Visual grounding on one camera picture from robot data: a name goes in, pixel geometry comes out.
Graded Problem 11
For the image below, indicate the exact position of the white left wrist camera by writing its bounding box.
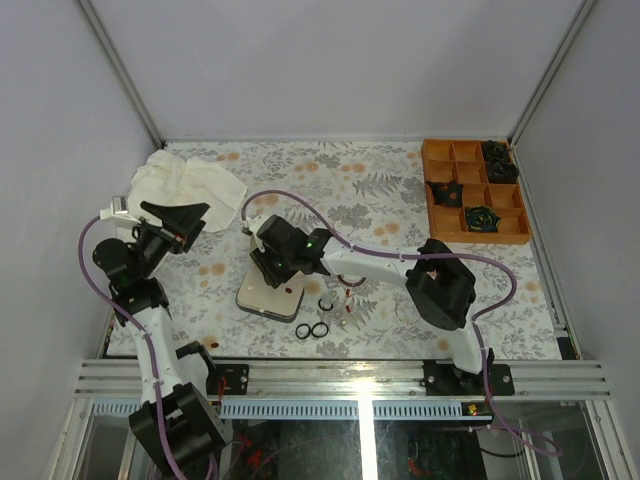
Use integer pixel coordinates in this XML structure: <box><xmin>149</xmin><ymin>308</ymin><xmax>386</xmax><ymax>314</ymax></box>
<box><xmin>99</xmin><ymin>196</ymin><xmax>139</xmax><ymax>223</ymax></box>

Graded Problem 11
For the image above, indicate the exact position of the white crumpled cloth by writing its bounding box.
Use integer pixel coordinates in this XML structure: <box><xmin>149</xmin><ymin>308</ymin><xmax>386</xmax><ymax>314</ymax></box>
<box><xmin>126</xmin><ymin>150</ymin><xmax>248</xmax><ymax>233</ymax></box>

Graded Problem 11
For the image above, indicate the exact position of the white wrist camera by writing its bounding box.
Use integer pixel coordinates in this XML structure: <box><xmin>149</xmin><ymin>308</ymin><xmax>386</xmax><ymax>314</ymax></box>
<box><xmin>242</xmin><ymin>215</ymin><xmax>270</xmax><ymax>236</ymax></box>
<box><xmin>99</xmin><ymin>196</ymin><xmax>139</xmax><ymax>223</ymax></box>

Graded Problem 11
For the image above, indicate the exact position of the dark purple bangle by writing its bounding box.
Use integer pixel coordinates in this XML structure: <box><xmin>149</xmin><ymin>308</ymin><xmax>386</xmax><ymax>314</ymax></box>
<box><xmin>337</xmin><ymin>275</ymin><xmax>366</xmax><ymax>288</ymax></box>

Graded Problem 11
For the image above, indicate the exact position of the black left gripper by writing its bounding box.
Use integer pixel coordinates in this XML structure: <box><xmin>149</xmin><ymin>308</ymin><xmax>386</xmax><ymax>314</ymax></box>
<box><xmin>134</xmin><ymin>202</ymin><xmax>210</xmax><ymax>279</ymax></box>

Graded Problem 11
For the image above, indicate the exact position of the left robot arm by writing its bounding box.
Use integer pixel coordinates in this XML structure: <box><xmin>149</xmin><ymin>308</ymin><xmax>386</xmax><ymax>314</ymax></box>
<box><xmin>91</xmin><ymin>196</ymin><xmax>231</xmax><ymax>479</ymax></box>

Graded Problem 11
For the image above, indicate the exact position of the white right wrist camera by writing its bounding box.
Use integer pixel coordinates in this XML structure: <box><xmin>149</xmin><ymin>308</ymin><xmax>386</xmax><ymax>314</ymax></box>
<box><xmin>242</xmin><ymin>215</ymin><xmax>270</xmax><ymax>236</ymax></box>

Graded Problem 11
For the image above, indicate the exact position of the aluminium mounting rail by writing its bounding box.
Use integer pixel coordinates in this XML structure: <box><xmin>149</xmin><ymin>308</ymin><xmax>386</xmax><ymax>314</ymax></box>
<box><xmin>74</xmin><ymin>357</ymin><xmax>614</xmax><ymax>421</ymax></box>

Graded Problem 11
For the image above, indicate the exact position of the dark fabric flower in tray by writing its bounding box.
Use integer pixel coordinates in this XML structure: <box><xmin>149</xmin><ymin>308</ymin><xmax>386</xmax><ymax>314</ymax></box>
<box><xmin>481</xmin><ymin>140</ymin><xmax>520</xmax><ymax>184</ymax></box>

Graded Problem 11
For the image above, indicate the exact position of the dark green bangle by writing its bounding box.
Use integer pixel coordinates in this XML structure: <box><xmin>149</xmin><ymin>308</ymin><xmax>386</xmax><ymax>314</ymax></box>
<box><xmin>318</xmin><ymin>299</ymin><xmax>334</xmax><ymax>312</ymax></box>

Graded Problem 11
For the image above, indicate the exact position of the wooden compartment tray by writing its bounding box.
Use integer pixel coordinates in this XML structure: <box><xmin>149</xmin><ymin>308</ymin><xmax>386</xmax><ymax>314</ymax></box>
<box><xmin>421</xmin><ymin>139</ymin><xmax>532</xmax><ymax>245</ymax></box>

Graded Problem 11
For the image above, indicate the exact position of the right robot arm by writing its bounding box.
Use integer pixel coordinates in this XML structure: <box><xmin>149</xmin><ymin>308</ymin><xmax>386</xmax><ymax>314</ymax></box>
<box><xmin>244</xmin><ymin>215</ymin><xmax>492</xmax><ymax>395</ymax></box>

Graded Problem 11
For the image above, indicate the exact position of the cream navy jewelry box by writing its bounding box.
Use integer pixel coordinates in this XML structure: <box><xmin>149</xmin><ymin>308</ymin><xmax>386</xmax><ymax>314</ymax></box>
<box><xmin>236</xmin><ymin>260</ymin><xmax>304</xmax><ymax>323</ymax></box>

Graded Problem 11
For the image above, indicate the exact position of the dark flower with blue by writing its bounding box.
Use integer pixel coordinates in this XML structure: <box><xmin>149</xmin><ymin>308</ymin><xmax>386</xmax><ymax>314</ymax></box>
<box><xmin>464</xmin><ymin>205</ymin><xmax>501</xmax><ymax>233</ymax></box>

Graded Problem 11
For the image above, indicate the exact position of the floral patterned tablecloth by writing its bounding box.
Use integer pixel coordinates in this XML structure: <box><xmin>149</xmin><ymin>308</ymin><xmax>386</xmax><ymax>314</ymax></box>
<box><xmin>157</xmin><ymin>142</ymin><xmax>561</xmax><ymax>360</ymax></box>

